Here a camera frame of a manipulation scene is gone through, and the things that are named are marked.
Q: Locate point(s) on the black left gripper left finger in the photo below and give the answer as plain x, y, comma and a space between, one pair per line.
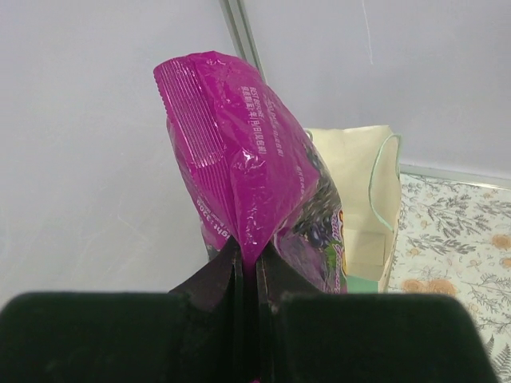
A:
190, 334

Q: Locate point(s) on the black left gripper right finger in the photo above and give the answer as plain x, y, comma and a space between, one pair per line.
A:
307, 335

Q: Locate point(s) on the magenta Lot 100 candy bag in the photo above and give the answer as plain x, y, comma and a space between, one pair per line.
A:
250, 168

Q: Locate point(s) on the cream and green paper bag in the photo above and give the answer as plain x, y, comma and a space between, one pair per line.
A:
364, 164

